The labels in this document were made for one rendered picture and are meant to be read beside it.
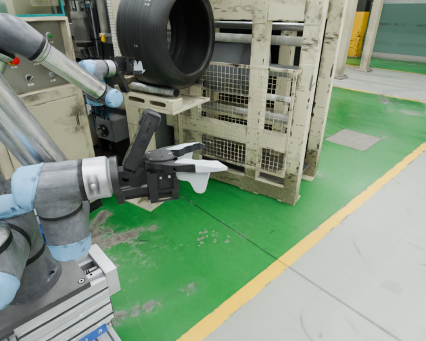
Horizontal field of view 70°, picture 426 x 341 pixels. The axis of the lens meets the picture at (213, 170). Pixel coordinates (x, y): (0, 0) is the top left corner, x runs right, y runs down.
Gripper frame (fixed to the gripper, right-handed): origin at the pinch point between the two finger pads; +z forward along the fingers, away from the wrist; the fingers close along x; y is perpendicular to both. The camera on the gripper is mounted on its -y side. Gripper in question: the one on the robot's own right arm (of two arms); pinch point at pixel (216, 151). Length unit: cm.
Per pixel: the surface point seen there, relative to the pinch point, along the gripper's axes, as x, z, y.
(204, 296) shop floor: -67, 11, 98
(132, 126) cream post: -156, -12, 25
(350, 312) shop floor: -38, 77, 102
